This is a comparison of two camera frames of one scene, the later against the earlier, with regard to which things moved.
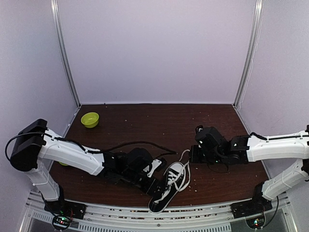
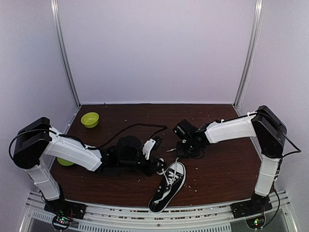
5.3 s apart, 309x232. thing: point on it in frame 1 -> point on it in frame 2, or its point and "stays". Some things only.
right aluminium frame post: [249, 64] stays
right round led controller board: [256, 223] stays
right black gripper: [193, 155] -> [180, 153]
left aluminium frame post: [64, 50] stays
